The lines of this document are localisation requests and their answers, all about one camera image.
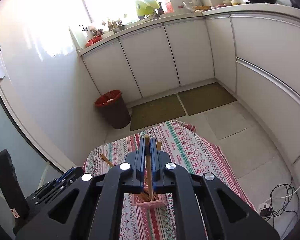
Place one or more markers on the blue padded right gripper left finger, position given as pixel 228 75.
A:
pixel 135 178

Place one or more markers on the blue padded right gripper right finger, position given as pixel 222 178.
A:
pixel 159 159

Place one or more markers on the light wooden chopstick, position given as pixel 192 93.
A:
pixel 148 166

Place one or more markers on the white kitchen cabinets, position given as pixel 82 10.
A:
pixel 252 50

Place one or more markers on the wooden chopstick in holder right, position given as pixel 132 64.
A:
pixel 159 145

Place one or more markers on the wooden chopstick in holder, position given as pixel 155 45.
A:
pixel 159 145
pixel 104 158

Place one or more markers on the patterned woven tablecloth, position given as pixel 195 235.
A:
pixel 204 199

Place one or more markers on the wooden chopstick in holder left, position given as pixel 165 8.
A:
pixel 104 158

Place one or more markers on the pink perforated utensil holder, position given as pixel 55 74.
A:
pixel 142 200

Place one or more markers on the left olive floor mat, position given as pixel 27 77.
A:
pixel 156 112

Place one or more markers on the olive floor mat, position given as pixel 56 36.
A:
pixel 205 98
pixel 156 112

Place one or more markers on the red brown trash bin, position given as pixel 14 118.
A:
pixel 113 108

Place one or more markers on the right olive floor mat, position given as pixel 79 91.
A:
pixel 205 98

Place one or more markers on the white power strip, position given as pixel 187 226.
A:
pixel 265 209

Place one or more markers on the red dish on counter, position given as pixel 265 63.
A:
pixel 93 41

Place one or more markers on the red bottle on counter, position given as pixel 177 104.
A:
pixel 169 8

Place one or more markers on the green plastic appliance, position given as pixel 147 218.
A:
pixel 147 8

